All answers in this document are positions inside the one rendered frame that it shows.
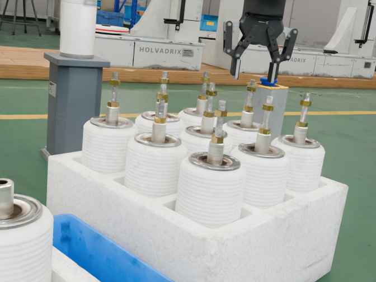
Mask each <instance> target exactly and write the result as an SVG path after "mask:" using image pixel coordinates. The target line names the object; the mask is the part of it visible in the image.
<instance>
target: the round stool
mask: <svg viewBox="0 0 376 282"><path fill-rule="evenodd" d="M8 1H9V0H7V1H6V5H5V7H4V11H3V15H2V18H1V20H0V30H1V26H2V23H3V22H5V23H9V24H13V30H12V35H15V24H19V25H24V27H25V30H24V31H25V33H27V30H26V25H33V26H37V28H38V31H39V36H42V35H41V32H40V27H39V23H38V19H37V15H36V10H35V6H34V1H33V0H31V2H32V7H33V10H34V14H35V19H36V23H34V22H26V12H25V0H23V16H24V21H16V12H17V1H18V0H16V2H15V13H14V19H13V20H4V19H3V18H4V14H5V12H6V8H7V5H8ZM19 22H21V23H19Z"/></svg>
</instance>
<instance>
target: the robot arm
mask: <svg viewBox="0 0 376 282"><path fill-rule="evenodd" d="M285 3H286V0H244V4H243V11H242V17H241V19H240V20H239V21H228V20H226V21H224V25H223V52H224V53H226V54H228V55H230V56H231V57H232V61H231V69H230V74H231V75H232V76H233V79H238V77H239V69H240V65H241V60H240V57H241V55H242V54H243V52H244V51H245V50H246V49H247V48H248V46H249V45H250V44H251V45H262V46H266V47H267V49H268V51H269V53H270V56H271V60H272V61H271V62H270V65H269V72H268V76H267V81H268V82H269V83H274V80H276V79H277V77H278V71H279V65H280V63H281V62H283V61H286V60H290V58H291V56H292V52H293V49H294V45H295V41H296V38H297V34H298V30H297V29H294V28H287V27H284V25H283V17H284V10H285ZM96 12H97V0H62V15H61V29H60V54H59V55H60V56H61V57H66V58H73V59H93V58H94V48H95V31H96ZM237 27H239V29H240V31H241V33H242V35H243V36H242V37H241V39H240V40H239V42H238V44H237V46H236V48H235V49H234V50H233V49H232V33H234V32H235V31H236V28H237ZM282 32H283V34H284V38H285V43H284V46H283V50H282V53H281V54H280V53H279V47H278V44H277V41H276V39H277V38H278V36H279V35H280V34H281V33H282ZM243 40H244V41H243Z"/></svg>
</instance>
